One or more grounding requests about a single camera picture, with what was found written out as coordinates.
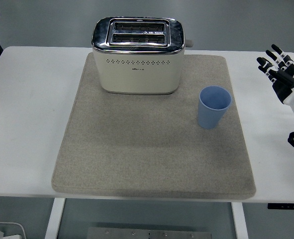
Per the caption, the beige fabric mat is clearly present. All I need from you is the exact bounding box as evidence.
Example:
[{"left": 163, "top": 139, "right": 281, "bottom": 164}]
[{"left": 51, "top": 53, "right": 257, "bottom": 200}]

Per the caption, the white tray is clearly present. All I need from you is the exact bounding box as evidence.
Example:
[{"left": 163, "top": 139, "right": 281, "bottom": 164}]
[{"left": 0, "top": 222, "right": 27, "bottom": 239}]

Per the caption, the white table leg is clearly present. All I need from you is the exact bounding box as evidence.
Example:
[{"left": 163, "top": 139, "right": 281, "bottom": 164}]
[
  {"left": 231, "top": 203, "right": 249, "bottom": 239},
  {"left": 44, "top": 198, "right": 66, "bottom": 239}
]

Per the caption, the cream and chrome toaster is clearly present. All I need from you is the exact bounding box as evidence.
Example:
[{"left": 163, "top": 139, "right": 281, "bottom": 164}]
[{"left": 91, "top": 16, "right": 195, "bottom": 96}]

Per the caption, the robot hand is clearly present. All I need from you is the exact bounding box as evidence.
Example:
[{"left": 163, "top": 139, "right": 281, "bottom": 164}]
[{"left": 256, "top": 44, "right": 294, "bottom": 125}]

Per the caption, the black table control panel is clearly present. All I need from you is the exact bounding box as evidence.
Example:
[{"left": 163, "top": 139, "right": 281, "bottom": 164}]
[{"left": 268, "top": 203, "right": 294, "bottom": 210}]

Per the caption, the grey metal plate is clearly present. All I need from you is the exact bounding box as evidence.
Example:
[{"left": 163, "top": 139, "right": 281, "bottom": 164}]
[{"left": 87, "top": 227, "right": 212, "bottom": 239}]

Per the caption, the blue plastic cup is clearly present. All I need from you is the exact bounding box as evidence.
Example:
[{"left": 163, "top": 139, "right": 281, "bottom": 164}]
[{"left": 197, "top": 86, "right": 232, "bottom": 130}]

